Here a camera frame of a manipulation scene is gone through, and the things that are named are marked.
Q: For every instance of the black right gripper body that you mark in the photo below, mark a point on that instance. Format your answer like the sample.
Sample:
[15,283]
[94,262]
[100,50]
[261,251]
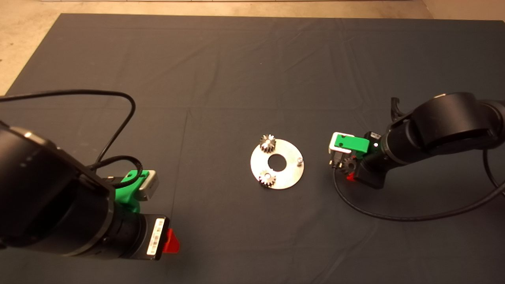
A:
[371,173]

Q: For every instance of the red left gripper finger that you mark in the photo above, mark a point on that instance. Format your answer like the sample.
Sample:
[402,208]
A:
[171,241]

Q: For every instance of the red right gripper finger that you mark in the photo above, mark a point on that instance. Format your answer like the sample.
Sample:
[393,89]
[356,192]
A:
[350,178]

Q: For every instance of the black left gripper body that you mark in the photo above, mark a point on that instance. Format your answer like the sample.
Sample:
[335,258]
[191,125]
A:
[153,236]

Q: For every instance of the steel planetary gear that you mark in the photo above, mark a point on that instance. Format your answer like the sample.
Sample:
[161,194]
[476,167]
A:
[267,180]
[348,165]
[267,144]

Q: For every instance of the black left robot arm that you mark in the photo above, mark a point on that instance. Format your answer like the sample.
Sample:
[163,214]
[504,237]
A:
[47,197]

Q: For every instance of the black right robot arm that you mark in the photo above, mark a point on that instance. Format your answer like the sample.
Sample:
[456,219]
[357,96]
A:
[442,126]

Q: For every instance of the round metal carrier plate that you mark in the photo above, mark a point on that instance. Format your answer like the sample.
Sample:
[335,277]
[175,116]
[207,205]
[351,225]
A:
[290,173]

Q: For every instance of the dark grey table cloth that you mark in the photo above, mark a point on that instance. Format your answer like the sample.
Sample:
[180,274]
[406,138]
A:
[252,79]

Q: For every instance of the green right camera mount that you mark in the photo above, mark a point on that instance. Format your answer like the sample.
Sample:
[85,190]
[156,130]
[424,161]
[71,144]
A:
[353,143]

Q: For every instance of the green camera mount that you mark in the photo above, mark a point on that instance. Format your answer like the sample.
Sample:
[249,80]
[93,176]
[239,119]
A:
[127,194]
[353,143]

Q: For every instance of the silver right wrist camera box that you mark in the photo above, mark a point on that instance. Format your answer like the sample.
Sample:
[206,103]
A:
[332,146]

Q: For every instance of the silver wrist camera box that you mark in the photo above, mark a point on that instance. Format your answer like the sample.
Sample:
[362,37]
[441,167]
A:
[332,146]
[149,186]

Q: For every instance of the green left camera mount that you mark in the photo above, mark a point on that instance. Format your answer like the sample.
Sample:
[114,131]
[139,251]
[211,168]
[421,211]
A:
[127,194]

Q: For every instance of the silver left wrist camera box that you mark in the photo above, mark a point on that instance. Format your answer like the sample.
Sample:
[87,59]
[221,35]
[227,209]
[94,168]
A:
[149,186]

